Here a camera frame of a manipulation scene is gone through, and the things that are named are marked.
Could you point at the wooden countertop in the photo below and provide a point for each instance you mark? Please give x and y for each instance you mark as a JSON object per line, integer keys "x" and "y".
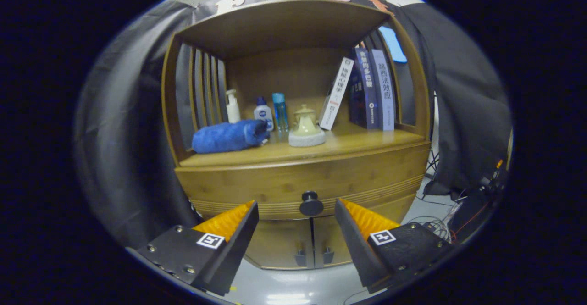
{"x": 357, "y": 142}

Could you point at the clear blue bottle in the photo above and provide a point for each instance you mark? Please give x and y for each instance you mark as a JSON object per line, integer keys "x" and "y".
{"x": 280, "y": 112}

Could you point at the black tripod stand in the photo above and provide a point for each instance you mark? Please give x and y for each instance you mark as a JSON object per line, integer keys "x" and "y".
{"x": 432, "y": 165}

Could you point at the pale green brush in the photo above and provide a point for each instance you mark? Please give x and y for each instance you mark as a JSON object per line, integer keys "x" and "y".
{"x": 306, "y": 139}

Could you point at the white pump bottle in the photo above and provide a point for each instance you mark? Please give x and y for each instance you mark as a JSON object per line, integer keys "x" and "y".
{"x": 233, "y": 110}

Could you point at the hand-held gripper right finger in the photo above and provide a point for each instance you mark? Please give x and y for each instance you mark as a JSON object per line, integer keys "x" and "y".
{"x": 355, "y": 243}

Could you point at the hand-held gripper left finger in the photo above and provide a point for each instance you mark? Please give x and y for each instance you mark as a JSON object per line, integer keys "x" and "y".
{"x": 238, "y": 245}

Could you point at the wooden drawer with black knob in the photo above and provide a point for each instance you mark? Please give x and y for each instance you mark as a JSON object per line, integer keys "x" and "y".
{"x": 257, "y": 183}

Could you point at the black backdrop cloth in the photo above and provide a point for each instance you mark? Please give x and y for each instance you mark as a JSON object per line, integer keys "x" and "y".
{"x": 128, "y": 112}

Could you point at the blue folded towel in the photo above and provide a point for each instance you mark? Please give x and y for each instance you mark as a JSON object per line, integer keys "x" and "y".
{"x": 224, "y": 137}

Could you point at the white book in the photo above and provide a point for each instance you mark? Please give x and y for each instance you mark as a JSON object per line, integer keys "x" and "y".
{"x": 337, "y": 94}

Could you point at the dark blue book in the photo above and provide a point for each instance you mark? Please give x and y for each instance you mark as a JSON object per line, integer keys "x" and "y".
{"x": 364, "y": 89}

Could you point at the wooden cabinet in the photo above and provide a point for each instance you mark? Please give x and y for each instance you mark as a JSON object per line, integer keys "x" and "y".
{"x": 284, "y": 75}

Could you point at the white bottle with blue cap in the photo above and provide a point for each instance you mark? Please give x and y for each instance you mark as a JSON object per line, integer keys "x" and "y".
{"x": 263, "y": 114}

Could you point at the pale grey book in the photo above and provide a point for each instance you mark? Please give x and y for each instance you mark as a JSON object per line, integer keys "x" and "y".
{"x": 384, "y": 89}

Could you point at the wooden cabinet door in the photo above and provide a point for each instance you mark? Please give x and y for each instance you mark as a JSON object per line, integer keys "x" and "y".
{"x": 330, "y": 238}
{"x": 279, "y": 245}

